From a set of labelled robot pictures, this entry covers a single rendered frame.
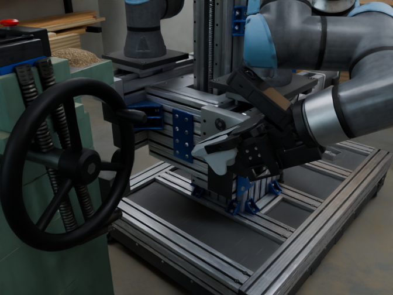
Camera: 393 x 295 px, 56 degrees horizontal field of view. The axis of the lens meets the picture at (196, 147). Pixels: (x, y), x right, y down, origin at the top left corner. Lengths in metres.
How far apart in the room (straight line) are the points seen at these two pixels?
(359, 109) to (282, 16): 0.16
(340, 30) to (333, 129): 0.14
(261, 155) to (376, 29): 0.23
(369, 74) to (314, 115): 0.08
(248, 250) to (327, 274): 0.41
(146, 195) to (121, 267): 0.31
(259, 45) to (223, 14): 0.67
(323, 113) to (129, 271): 1.23
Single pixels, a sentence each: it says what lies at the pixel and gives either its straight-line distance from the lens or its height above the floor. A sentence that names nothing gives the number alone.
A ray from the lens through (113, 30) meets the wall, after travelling 4.75.
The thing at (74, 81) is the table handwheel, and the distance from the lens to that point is 0.60.
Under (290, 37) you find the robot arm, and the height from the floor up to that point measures 1.02.
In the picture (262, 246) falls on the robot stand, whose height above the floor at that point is 0.21.
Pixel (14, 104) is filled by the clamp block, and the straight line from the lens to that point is 0.64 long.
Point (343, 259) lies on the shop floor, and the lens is 1.73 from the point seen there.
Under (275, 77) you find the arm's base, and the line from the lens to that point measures 1.00.
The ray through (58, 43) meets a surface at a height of 0.93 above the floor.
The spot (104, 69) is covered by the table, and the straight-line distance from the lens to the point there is 0.93.
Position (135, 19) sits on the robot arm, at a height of 0.94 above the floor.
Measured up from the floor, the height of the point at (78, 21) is 0.61.
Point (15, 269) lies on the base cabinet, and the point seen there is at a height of 0.55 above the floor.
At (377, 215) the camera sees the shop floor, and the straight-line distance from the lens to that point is 2.05.
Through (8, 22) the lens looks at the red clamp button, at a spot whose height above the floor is 1.02.
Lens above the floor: 1.11
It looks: 27 degrees down
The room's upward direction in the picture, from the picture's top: straight up
